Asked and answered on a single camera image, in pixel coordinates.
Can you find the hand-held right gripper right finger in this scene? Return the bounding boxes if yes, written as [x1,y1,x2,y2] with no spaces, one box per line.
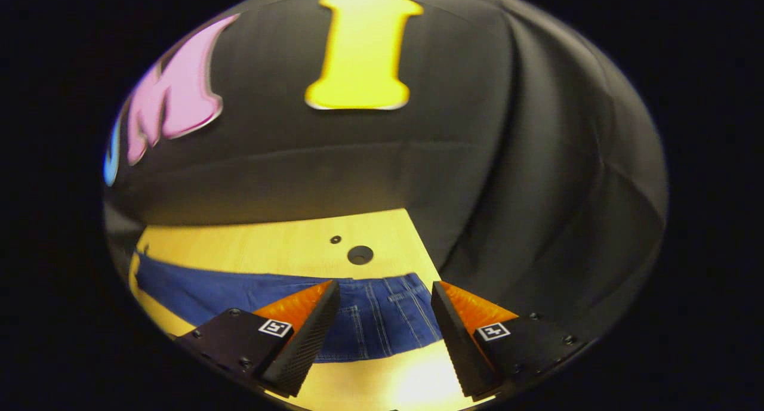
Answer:
[430,280,595,399]

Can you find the blue denim jeans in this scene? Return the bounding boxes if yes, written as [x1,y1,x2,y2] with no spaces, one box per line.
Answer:
[132,252,444,363]

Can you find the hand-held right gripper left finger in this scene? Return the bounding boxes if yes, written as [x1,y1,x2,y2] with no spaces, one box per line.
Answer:
[173,280,341,398]

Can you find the black backdrop cloth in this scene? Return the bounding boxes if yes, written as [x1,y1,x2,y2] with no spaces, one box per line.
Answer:
[103,0,669,340]

